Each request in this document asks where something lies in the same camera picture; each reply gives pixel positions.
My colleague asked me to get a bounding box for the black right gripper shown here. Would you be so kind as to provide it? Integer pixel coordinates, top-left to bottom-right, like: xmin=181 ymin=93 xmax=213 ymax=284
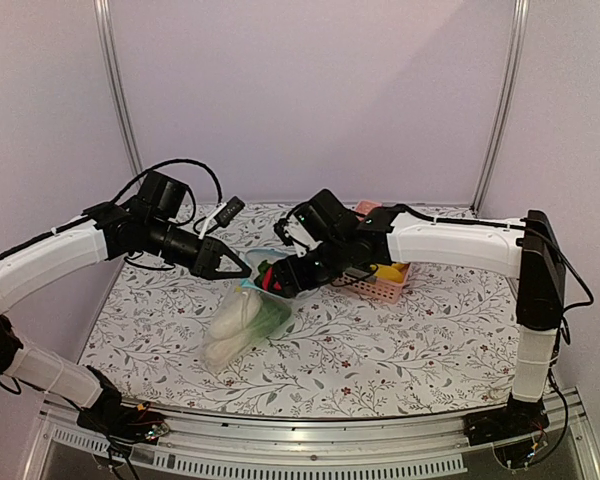
xmin=266 ymin=237 xmax=349 ymax=300

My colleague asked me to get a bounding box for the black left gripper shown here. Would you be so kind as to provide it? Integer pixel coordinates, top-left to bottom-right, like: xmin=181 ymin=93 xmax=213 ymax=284
xmin=145 ymin=217 xmax=251 ymax=280

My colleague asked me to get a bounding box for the red toy fruit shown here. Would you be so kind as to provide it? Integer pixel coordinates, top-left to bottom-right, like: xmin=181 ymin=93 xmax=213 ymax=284
xmin=260 ymin=268 xmax=282 ymax=294

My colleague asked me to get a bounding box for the green toy leaf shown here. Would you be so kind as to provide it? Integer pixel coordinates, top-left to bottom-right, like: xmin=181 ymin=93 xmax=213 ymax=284
xmin=255 ymin=260 xmax=273 ymax=282

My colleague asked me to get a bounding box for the toy bok choy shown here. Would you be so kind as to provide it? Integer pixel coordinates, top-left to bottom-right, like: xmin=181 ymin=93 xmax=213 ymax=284
xmin=248 ymin=296 xmax=292 ymax=343

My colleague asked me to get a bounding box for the clear zip top bag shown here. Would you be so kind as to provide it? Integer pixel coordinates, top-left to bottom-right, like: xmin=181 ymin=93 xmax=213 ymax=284
xmin=201 ymin=248 xmax=297 ymax=372

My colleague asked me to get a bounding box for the white toy radish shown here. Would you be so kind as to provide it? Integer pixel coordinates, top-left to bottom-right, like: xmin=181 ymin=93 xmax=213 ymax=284
xmin=203 ymin=289 xmax=262 ymax=370

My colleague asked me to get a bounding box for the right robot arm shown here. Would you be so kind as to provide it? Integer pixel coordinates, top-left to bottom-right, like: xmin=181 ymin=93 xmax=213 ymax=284
xmin=262 ymin=189 xmax=566 ymax=446

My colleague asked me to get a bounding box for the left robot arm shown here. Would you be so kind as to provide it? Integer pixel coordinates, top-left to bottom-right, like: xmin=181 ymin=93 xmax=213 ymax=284
xmin=0 ymin=166 xmax=251 ymax=443

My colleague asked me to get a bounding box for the pink perforated plastic basket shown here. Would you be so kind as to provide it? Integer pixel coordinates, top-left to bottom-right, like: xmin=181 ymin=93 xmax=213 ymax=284
xmin=332 ymin=200 xmax=414 ymax=305

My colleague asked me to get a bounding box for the toy banana bunch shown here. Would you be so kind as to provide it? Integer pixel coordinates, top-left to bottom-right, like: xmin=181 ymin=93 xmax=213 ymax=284
xmin=374 ymin=263 xmax=409 ymax=283

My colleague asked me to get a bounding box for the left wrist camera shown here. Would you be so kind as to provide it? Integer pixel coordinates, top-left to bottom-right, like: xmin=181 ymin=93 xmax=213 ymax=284
xmin=197 ymin=196 xmax=245 ymax=239

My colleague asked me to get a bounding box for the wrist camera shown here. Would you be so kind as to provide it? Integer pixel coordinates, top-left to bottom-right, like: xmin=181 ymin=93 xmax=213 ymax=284
xmin=274 ymin=216 xmax=309 ymax=250
xmin=197 ymin=196 xmax=245 ymax=239

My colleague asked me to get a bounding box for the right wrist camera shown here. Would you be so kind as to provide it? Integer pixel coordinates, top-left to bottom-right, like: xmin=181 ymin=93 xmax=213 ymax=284
xmin=274 ymin=216 xmax=309 ymax=250

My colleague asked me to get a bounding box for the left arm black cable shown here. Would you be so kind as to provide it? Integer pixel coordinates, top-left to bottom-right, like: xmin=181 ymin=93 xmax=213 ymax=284
xmin=114 ymin=158 xmax=226 ymax=211

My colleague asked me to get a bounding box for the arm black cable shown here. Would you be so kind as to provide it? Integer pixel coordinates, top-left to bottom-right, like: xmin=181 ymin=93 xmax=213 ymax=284
xmin=554 ymin=239 xmax=596 ymax=346
xmin=114 ymin=158 xmax=226 ymax=211

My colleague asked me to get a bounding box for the front aluminium rail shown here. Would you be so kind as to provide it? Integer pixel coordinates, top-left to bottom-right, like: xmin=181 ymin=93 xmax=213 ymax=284
xmin=23 ymin=389 xmax=600 ymax=479

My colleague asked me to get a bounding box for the aluminium left frame post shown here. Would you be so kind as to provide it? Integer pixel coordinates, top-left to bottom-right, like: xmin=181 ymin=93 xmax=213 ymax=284
xmin=93 ymin=0 xmax=143 ymax=174

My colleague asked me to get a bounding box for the aluminium frame post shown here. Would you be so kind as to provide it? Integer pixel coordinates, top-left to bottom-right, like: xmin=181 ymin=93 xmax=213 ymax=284
xmin=471 ymin=0 xmax=530 ymax=215
xmin=93 ymin=0 xmax=143 ymax=174

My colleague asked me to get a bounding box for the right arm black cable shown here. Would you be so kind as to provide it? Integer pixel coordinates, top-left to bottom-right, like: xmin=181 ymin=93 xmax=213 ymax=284
xmin=554 ymin=239 xmax=596 ymax=346

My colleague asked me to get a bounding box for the aluminium right frame post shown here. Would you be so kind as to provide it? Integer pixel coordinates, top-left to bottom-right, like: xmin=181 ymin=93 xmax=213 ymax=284
xmin=471 ymin=0 xmax=530 ymax=215

